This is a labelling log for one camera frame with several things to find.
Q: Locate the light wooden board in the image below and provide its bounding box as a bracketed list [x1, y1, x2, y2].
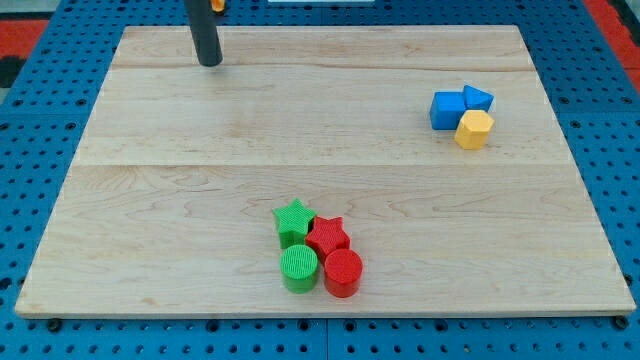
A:
[15, 25, 636, 319]

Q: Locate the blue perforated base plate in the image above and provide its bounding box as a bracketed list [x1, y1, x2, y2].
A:
[1, 0, 639, 359]

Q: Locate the blue cube block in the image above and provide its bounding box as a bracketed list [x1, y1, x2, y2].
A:
[429, 91, 466, 130]

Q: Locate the red star block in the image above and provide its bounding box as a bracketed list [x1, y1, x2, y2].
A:
[305, 216, 351, 264]

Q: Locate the red cylinder block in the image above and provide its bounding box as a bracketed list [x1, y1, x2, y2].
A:
[324, 249, 363, 298]

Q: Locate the blue triangular prism block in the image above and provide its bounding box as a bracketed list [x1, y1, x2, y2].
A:
[463, 85, 494, 112]

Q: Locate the green star block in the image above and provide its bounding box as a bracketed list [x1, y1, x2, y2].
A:
[273, 198, 316, 249]

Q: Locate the green cylinder block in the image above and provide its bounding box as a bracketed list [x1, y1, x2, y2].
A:
[280, 245, 319, 294]

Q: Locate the orange part behind arm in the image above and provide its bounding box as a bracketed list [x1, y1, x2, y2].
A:
[210, 0, 226, 14]

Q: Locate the yellow hexagonal block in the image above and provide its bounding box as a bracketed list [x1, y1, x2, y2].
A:
[454, 110, 495, 150]

